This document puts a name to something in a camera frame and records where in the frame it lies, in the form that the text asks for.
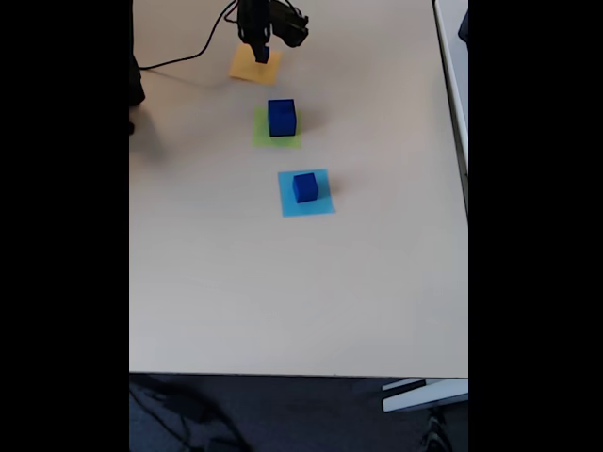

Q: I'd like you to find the extra large blue cube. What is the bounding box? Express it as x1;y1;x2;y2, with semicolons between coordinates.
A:
267;98;299;138

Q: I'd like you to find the blue paper square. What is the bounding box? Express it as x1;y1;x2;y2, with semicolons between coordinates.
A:
277;168;336;218

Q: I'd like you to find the black floor cable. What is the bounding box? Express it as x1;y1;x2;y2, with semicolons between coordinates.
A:
129;376;249;452

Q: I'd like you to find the green paper square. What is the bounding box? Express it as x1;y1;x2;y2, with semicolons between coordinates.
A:
252;105;302;150

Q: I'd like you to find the white table foot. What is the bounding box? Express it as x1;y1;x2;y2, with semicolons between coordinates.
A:
381;378;469;414

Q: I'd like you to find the pale orange paper square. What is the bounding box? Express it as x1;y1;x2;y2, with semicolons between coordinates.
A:
229;42;283;86

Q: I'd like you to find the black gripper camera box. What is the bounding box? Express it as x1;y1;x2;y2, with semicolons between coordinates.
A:
270;2;311;49

